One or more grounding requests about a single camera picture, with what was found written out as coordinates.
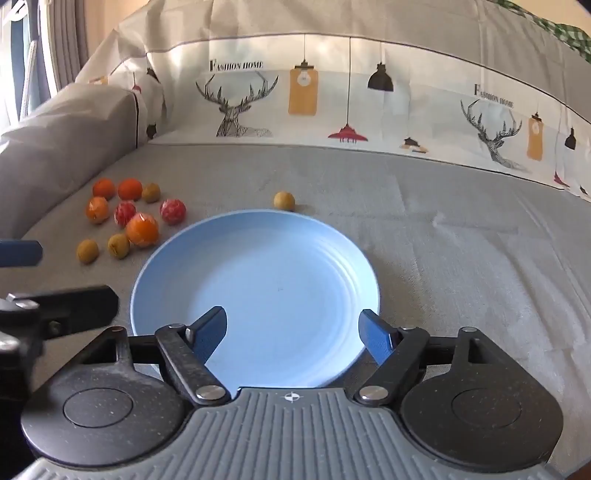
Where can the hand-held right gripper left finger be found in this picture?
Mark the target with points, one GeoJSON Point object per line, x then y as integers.
{"type": "Point", "coordinates": [210, 332]}

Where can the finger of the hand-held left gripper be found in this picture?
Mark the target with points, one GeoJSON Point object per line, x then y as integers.
{"type": "Point", "coordinates": [18, 254]}
{"type": "Point", "coordinates": [74, 307]}

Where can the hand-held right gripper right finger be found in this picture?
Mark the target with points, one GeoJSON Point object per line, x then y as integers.
{"type": "Point", "coordinates": [374, 337]}

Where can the blue plate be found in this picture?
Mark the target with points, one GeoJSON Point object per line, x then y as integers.
{"type": "Point", "coordinates": [277, 286]}

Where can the red round fruit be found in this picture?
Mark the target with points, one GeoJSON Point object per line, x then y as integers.
{"type": "Point", "coordinates": [173, 211]}
{"type": "Point", "coordinates": [125, 213]}

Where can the orange tangerine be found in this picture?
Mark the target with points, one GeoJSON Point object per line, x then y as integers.
{"type": "Point", "coordinates": [103, 188]}
{"type": "Point", "coordinates": [129, 189]}

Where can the brown longan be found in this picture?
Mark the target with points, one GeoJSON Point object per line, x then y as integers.
{"type": "Point", "coordinates": [118, 245]}
{"type": "Point", "coordinates": [151, 192]}
{"type": "Point", "coordinates": [284, 201]}
{"type": "Point", "coordinates": [87, 250]}

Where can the small plastic-wrapped tangerine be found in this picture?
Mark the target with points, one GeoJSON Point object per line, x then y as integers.
{"type": "Point", "coordinates": [97, 210]}

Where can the large plastic-wrapped tangerine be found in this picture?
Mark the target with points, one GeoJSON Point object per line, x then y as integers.
{"type": "Point", "coordinates": [142, 230]}

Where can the grey bed sheet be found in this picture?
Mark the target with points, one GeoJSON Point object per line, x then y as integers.
{"type": "Point", "coordinates": [461, 277]}

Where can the grey pillow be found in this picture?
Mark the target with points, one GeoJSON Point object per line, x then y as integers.
{"type": "Point", "coordinates": [69, 138]}

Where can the window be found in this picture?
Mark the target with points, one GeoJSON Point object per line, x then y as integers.
{"type": "Point", "coordinates": [18, 55]}

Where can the grey curtain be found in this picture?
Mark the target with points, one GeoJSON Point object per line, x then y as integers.
{"type": "Point", "coordinates": [64, 41]}

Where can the deer-print sofa cushion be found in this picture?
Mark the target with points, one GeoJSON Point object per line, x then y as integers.
{"type": "Point", "coordinates": [369, 92]}

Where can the green checked cloth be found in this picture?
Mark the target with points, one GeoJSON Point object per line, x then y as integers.
{"type": "Point", "coordinates": [568, 32]}

